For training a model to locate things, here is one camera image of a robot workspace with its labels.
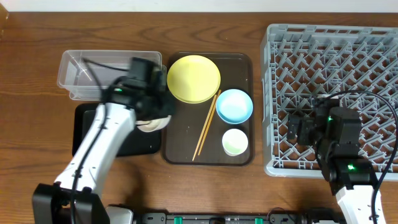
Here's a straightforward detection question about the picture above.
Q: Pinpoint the white bowl with rice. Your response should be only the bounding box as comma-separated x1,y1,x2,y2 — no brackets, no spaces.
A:
136,115,171,133

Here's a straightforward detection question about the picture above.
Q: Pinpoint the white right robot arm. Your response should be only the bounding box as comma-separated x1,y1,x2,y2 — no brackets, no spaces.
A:
287,107,386,223

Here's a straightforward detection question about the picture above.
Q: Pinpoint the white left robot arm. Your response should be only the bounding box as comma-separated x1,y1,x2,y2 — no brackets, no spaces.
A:
32,58,174,223

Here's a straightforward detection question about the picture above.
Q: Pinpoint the black waste tray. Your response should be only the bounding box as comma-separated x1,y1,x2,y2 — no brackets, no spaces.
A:
72,103,162,157

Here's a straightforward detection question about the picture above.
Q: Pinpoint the grey dishwasher rack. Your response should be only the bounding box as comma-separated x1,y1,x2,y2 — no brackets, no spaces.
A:
260,24,397,181

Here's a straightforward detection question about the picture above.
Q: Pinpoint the yellow plate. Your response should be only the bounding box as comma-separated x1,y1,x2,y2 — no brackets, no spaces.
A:
167,55,221,104

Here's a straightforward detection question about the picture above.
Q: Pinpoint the clear plastic bin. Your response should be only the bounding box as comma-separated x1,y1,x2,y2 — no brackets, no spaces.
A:
57,49,168,102

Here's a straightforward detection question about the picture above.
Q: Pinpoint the dark brown serving tray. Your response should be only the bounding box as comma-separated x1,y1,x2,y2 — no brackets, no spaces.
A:
162,53,254,166

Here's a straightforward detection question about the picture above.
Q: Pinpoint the left wooden chopstick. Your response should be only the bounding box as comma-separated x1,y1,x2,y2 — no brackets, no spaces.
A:
192,95,216,161

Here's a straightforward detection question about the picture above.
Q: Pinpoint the wooden chopstick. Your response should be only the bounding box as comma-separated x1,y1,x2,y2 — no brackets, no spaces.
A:
197,90,221,156
192,95,216,161

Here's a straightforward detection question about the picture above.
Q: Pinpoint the right wooden chopstick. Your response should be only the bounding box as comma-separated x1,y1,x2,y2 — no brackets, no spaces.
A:
197,90,221,156

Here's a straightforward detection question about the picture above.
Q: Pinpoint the small white green cup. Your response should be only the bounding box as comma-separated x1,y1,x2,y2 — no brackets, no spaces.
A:
221,129,249,156

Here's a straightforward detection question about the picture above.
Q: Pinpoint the light blue bowl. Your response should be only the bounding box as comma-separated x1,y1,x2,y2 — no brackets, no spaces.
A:
216,89,254,124

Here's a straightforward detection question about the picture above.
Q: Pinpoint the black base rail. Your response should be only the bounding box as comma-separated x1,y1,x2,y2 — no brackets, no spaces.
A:
105,205,346,224

